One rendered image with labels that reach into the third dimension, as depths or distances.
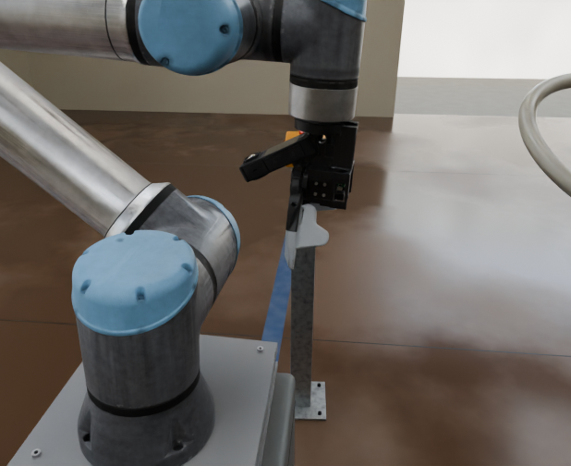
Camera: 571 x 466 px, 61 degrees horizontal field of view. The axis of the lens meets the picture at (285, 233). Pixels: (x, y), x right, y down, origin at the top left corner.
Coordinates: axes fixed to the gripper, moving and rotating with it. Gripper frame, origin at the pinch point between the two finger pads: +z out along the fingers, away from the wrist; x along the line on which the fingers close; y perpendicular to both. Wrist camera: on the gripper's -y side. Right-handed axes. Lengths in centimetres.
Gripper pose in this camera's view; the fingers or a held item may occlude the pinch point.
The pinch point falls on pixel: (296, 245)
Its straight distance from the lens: 76.0
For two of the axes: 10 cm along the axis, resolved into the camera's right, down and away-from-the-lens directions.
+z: -0.5, 8.9, 4.5
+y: 9.7, 1.4, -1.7
